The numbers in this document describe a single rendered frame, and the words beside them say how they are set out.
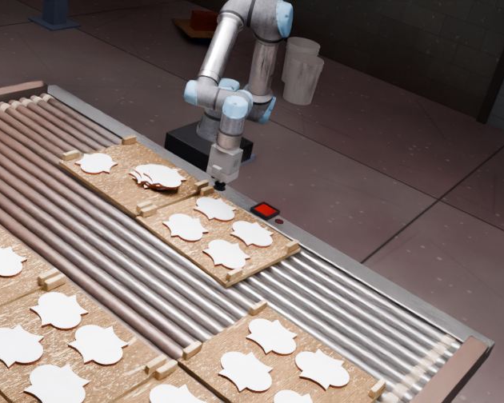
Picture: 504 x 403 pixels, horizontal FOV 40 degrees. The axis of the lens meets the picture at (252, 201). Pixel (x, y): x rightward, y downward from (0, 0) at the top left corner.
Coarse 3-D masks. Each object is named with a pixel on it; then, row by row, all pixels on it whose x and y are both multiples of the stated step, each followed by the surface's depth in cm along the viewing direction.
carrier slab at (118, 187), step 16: (128, 144) 264; (112, 160) 251; (128, 160) 253; (144, 160) 256; (160, 160) 258; (80, 176) 237; (96, 176) 239; (112, 176) 241; (128, 176) 243; (192, 176) 252; (112, 192) 232; (128, 192) 234; (144, 192) 236; (160, 192) 238; (176, 192) 240; (192, 192) 243; (128, 208) 226; (160, 208) 231
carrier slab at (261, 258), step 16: (176, 208) 231; (192, 208) 233; (240, 208) 240; (144, 224) 220; (160, 224) 221; (208, 224) 227; (224, 224) 229; (176, 240) 215; (208, 240) 219; (224, 240) 221; (272, 240) 226; (288, 240) 228; (192, 256) 210; (256, 256) 216; (272, 256) 218; (288, 256) 222; (208, 272) 205; (224, 272) 206; (256, 272) 211
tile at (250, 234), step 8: (240, 224) 229; (248, 224) 230; (256, 224) 231; (240, 232) 224; (248, 232) 225; (256, 232) 226; (264, 232) 227; (240, 240) 222; (248, 240) 221; (256, 240) 222; (264, 240) 223
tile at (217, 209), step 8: (200, 200) 237; (208, 200) 238; (216, 200) 239; (200, 208) 232; (208, 208) 233; (216, 208) 234; (224, 208) 235; (232, 208) 236; (208, 216) 229; (216, 216) 230; (224, 216) 231; (232, 216) 232
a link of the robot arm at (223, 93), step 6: (222, 90) 224; (228, 90) 225; (240, 90) 228; (222, 96) 223; (228, 96) 223; (240, 96) 223; (246, 96) 225; (216, 102) 223; (222, 102) 223; (252, 102) 228; (216, 108) 225
